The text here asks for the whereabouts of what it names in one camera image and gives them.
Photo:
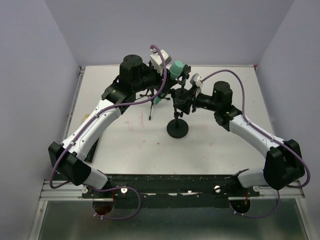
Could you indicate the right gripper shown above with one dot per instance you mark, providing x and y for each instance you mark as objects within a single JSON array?
[{"x": 190, "y": 99}]

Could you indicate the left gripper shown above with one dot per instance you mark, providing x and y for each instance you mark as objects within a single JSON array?
[{"x": 169, "y": 82}]

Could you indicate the teal microphone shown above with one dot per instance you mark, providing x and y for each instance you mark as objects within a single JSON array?
[{"x": 173, "y": 73}]

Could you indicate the black silver-head microphone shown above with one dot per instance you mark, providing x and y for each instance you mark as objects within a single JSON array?
[{"x": 90, "y": 156}]

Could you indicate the black round-base clip stand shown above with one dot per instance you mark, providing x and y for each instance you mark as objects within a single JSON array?
[{"x": 184, "y": 75}]

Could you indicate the beige microphone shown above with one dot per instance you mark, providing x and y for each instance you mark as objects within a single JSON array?
[{"x": 86, "y": 116}]

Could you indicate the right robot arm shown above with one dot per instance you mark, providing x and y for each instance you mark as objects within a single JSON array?
[{"x": 282, "y": 165}]

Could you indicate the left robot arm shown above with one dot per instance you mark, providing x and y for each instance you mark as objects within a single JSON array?
[{"x": 68, "y": 157}]

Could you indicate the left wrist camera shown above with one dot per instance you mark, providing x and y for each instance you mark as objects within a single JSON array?
[{"x": 156, "y": 60}]

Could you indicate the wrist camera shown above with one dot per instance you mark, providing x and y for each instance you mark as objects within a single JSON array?
[
  {"x": 196, "y": 81},
  {"x": 156, "y": 60}
]

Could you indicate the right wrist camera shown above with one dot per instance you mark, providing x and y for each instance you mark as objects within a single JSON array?
[{"x": 196, "y": 81}]

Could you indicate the black mounting rail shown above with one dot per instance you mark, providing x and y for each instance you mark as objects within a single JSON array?
[{"x": 163, "y": 191}]

